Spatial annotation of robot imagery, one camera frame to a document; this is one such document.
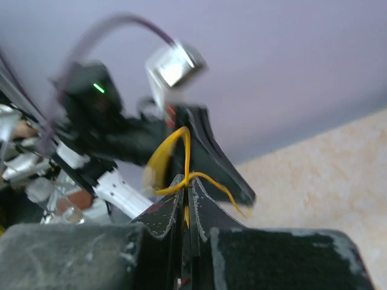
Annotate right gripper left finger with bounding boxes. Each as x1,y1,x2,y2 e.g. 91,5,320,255
130,188,184,289

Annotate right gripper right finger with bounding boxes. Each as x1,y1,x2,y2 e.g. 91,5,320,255
188,178,251,289

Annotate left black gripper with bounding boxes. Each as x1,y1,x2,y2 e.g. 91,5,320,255
114,102,256,205

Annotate yellow wire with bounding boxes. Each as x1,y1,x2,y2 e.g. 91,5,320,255
144,126,252,219

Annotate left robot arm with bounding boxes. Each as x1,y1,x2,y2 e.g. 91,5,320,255
55,63,256,218

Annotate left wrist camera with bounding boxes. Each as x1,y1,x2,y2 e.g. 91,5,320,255
145,40,209,112

